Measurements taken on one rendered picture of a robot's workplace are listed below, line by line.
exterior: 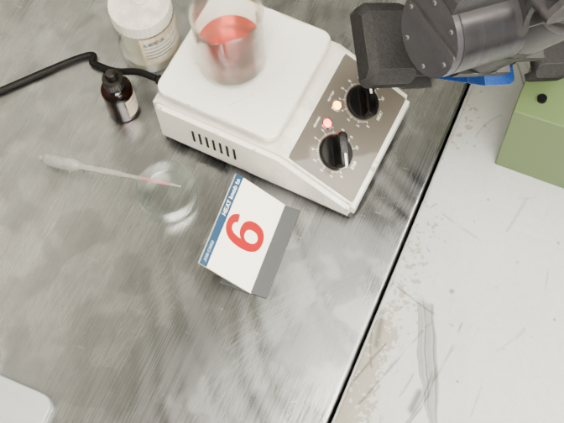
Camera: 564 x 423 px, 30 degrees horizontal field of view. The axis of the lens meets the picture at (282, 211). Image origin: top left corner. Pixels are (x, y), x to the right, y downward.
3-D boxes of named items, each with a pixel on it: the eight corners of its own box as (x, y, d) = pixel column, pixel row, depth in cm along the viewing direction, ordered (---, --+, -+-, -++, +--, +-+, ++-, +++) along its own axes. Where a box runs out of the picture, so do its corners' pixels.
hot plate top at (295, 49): (335, 39, 94) (335, 33, 94) (274, 147, 90) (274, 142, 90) (217, -8, 97) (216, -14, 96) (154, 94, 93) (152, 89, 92)
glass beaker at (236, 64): (214, 23, 95) (204, -34, 87) (279, 44, 94) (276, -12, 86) (183, 86, 92) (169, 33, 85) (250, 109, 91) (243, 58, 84)
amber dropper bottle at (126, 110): (111, 126, 101) (96, 89, 94) (106, 99, 102) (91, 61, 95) (141, 119, 101) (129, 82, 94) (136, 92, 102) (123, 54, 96)
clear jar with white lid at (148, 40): (108, 50, 104) (92, 4, 97) (152, 13, 106) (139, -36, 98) (150, 86, 102) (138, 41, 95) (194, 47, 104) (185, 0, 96)
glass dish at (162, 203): (145, 166, 99) (142, 156, 97) (203, 174, 98) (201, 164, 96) (133, 220, 97) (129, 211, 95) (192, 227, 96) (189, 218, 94)
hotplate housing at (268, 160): (409, 109, 100) (416, 65, 93) (351, 223, 96) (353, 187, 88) (205, 24, 105) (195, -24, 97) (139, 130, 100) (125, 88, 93)
